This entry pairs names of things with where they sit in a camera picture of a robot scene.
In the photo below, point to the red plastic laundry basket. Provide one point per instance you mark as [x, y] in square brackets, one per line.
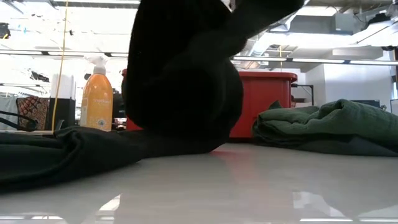
[264, 105]

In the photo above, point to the black box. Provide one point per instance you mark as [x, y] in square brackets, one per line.
[63, 113]

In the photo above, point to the green button shirt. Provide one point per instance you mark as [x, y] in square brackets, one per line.
[326, 124]

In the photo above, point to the black trousers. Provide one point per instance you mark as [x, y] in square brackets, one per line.
[180, 93]

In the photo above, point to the orange spray bottle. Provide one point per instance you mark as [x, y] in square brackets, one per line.
[96, 109]

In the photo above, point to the white box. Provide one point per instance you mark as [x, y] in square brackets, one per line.
[63, 87]

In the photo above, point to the red patterned cloth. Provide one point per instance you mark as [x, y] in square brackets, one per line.
[32, 112]

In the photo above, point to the ceiling light strip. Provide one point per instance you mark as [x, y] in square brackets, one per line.
[62, 53]
[317, 60]

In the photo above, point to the dark navy shorts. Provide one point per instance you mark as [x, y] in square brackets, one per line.
[357, 148]

